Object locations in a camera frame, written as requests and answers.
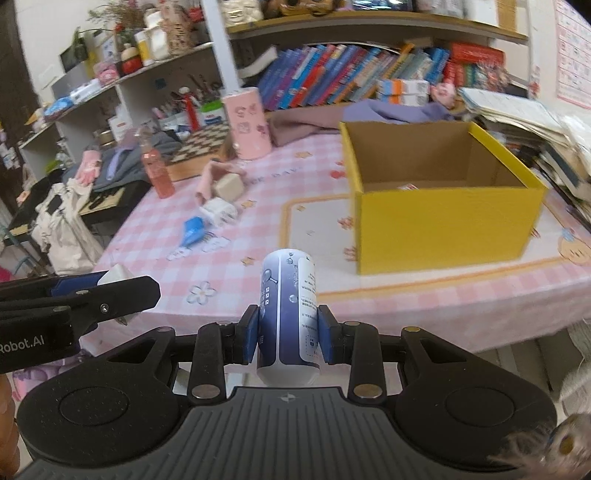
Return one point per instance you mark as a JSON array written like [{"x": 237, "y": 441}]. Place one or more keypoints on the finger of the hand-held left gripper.
[
  {"x": 124, "y": 295},
  {"x": 78, "y": 284}
]

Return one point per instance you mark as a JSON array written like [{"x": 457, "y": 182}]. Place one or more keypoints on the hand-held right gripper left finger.
[{"x": 253, "y": 334}]

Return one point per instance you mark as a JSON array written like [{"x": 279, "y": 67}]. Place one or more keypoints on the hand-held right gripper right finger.
[{"x": 324, "y": 336}]

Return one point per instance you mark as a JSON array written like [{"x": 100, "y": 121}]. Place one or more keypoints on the blue white cylinder bottle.
[{"x": 286, "y": 314}]

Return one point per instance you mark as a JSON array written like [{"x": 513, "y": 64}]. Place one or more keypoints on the blue packet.
[{"x": 194, "y": 230}]

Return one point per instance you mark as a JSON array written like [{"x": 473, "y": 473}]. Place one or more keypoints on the white printed small box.
[{"x": 219, "y": 212}]

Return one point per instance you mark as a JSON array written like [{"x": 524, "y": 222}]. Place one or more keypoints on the beige block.
[{"x": 228, "y": 188}]

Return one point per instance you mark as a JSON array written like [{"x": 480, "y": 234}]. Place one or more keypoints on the yellow cardboard box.
[{"x": 438, "y": 230}]

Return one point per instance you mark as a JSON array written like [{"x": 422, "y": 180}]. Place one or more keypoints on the white tote bag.
[{"x": 64, "y": 226}]

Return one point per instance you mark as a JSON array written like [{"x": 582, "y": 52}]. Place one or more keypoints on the pink checked tablecloth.
[{"x": 207, "y": 286}]

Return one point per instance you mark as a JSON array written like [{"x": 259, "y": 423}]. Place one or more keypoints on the black scissors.
[{"x": 99, "y": 199}]

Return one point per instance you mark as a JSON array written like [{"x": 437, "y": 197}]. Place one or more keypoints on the pink knit glove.
[{"x": 88, "y": 166}]

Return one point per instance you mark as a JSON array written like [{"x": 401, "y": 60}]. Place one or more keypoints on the pink spray bottle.
[{"x": 159, "y": 175}]

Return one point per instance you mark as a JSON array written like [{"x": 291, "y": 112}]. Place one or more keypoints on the grey cloth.
[{"x": 124, "y": 161}]

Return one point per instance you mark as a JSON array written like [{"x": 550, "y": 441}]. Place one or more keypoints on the gold tin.
[{"x": 105, "y": 138}]

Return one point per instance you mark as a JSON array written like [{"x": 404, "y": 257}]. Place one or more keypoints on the white straws box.
[{"x": 117, "y": 127}]

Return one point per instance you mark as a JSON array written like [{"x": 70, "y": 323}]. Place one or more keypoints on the wooden chessboard box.
[{"x": 198, "y": 143}]

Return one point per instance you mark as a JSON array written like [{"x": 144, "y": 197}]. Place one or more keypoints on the blue pack on shelf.
[{"x": 59, "y": 108}]

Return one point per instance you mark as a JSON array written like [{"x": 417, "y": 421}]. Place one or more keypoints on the pen holders with pens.
[{"x": 171, "y": 113}]

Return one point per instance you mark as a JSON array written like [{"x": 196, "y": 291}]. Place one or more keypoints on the white jar green lid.
[{"x": 213, "y": 114}]

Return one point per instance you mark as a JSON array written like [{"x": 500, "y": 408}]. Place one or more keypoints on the white shelf unit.
[{"x": 134, "y": 87}]

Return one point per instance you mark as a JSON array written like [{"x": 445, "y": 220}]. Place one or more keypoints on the pink cylinder holder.
[{"x": 247, "y": 124}]

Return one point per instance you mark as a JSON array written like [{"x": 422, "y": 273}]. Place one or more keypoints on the mauve cloth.
[{"x": 300, "y": 124}]

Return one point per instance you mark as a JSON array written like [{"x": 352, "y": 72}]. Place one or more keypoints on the red apple jar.
[{"x": 130, "y": 60}]

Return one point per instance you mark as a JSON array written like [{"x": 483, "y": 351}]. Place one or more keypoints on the lavender cloth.
[{"x": 392, "y": 110}]

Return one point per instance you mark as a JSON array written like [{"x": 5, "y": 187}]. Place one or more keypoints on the orange white carton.
[
  {"x": 401, "y": 86},
  {"x": 401, "y": 99}
]

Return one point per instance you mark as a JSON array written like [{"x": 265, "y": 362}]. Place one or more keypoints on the fluffy pompom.
[{"x": 549, "y": 445}]

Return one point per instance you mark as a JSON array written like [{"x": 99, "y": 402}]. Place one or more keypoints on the row of colourful books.
[{"x": 332, "y": 74}]

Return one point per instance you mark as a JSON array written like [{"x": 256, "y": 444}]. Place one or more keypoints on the woven rabbit figurine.
[{"x": 178, "y": 32}]

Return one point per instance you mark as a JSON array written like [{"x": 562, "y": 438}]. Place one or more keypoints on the pink pig toy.
[{"x": 442, "y": 94}]

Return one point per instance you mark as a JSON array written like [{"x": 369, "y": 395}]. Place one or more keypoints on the white lamp pole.
[{"x": 221, "y": 41}]

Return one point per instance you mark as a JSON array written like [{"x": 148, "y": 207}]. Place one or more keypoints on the dried flowers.
[{"x": 115, "y": 14}]

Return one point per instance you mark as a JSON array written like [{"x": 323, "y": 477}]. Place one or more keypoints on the stack of papers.
[{"x": 508, "y": 113}]

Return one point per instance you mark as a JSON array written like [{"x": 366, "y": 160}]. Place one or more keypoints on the stack of books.
[{"x": 563, "y": 170}]

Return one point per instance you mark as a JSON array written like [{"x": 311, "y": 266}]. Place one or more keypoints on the red thick books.
[{"x": 475, "y": 62}]

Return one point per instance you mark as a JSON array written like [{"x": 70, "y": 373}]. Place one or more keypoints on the wooden bookshelf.
[{"x": 369, "y": 25}]

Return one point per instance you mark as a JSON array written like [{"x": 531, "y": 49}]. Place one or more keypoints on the alphabet wall poster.
[{"x": 575, "y": 55}]

